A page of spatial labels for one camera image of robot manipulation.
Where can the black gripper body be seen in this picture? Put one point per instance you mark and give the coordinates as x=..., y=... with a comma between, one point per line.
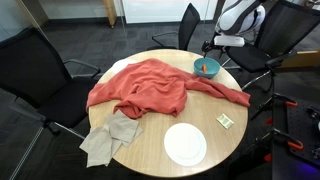
x=209, y=45

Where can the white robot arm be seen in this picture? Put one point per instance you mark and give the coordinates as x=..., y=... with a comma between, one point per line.
x=237, y=17

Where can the light blue bowl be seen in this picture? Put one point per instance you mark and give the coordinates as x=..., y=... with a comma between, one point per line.
x=212, y=65

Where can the small pale green packet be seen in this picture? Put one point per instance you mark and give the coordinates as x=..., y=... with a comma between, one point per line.
x=225, y=121

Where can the red-orange sweater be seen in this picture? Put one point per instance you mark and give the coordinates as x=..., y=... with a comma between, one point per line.
x=152, y=85

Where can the black chair bottom right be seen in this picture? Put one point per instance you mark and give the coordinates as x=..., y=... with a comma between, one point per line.
x=286, y=24

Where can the round wooden table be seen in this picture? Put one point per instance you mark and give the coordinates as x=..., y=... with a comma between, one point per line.
x=147, y=154

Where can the black orange clamp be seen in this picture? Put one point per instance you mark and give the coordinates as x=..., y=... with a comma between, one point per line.
x=269, y=102
x=287, y=139

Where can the white plate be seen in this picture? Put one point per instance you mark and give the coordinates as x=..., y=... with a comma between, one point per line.
x=185, y=144

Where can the black optical breadboard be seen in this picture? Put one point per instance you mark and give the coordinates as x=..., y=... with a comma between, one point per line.
x=301, y=122

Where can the beige cloth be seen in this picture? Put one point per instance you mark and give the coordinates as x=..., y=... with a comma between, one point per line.
x=102, y=143

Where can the black mesh office chair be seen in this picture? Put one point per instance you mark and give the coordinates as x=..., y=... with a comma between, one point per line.
x=32, y=69

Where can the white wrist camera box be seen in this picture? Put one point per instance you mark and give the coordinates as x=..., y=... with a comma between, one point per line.
x=229, y=41

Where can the black office chair near wall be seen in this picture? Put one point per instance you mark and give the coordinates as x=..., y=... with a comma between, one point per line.
x=188, y=24

